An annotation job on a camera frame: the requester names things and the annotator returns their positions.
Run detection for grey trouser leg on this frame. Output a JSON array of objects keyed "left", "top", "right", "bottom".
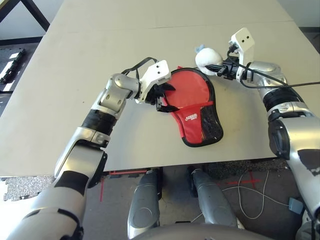
[{"left": 298, "top": 219, "right": 320, "bottom": 240}]

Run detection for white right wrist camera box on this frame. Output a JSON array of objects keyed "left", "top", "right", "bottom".
[{"left": 229, "top": 27, "right": 256, "bottom": 82}]

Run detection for grey right robot leg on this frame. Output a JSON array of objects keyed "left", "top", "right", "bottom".
[{"left": 186, "top": 166, "right": 238, "bottom": 228}]

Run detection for grey floor pedal box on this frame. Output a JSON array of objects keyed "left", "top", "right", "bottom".
[{"left": 287, "top": 197, "right": 305, "bottom": 215}]

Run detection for grey robot torso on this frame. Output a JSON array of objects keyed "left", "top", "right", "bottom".
[{"left": 129, "top": 223, "right": 276, "bottom": 240}]

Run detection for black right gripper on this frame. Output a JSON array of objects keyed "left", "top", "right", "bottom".
[{"left": 205, "top": 60, "right": 239, "bottom": 81}]

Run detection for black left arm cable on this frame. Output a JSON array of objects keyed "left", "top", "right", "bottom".
[{"left": 121, "top": 56, "right": 158, "bottom": 78}]

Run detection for black equipment rack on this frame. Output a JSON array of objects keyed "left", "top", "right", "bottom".
[{"left": 0, "top": 48, "right": 26, "bottom": 85}]

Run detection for white perforated shoe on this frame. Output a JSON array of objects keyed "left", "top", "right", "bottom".
[{"left": 234, "top": 217, "right": 247, "bottom": 230}]

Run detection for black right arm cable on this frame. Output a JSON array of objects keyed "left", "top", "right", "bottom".
[{"left": 226, "top": 41, "right": 320, "bottom": 89}]

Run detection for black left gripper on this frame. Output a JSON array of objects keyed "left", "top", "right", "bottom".
[{"left": 147, "top": 82, "right": 180, "bottom": 113}]

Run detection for white ball bundle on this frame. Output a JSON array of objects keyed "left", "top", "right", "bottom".
[{"left": 194, "top": 44, "right": 224, "bottom": 75}]

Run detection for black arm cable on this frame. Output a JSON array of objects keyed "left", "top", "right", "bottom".
[
  {"left": 226, "top": 41, "right": 320, "bottom": 89},
  {"left": 121, "top": 56, "right": 158, "bottom": 78}
]

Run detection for red tape cross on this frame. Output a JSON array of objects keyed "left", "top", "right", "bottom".
[{"left": 217, "top": 172, "right": 262, "bottom": 188}]

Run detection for red black paddle case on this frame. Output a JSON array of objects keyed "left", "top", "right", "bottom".
[{"left": 161, "top": 66, "right": 224, "bottom": 148}]

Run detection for white floor cable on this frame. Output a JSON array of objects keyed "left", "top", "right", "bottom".
[{"left": 221, "top": 171, "right": 291, "bottom": 218}]

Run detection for black metal frame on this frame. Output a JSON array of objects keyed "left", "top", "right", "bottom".
[{"left": 0, "top": 0, "right": 51, "bottom": 32}]

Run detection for grey robot leg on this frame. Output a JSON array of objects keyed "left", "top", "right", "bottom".
[
  {"left": 126, "top": 169, "right": 161, "bottom": 236},
  {"left": 186, "top": 166, "right": 238, "bottom": 228}
]

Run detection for grey left robot leg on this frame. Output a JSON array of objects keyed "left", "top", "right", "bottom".
[{"left": 126, "top": 169, "right": 161, "bottom": 236}]

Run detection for speckled grey foam mat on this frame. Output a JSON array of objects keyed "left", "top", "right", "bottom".
[{"left": 2, "top": 174, "right": 55, "bottom": 201}]

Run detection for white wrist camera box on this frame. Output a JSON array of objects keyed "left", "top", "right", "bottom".
[
  {"left": 136, "top": 59, "right": 172, "bottom": 103},
  {"left": 229, "top": 27, "right": 256, "bottom": 82}
]

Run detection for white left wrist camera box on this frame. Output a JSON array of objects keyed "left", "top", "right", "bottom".
[{"left": 136, "top": 59, "right": 172, "bottom": 103}]

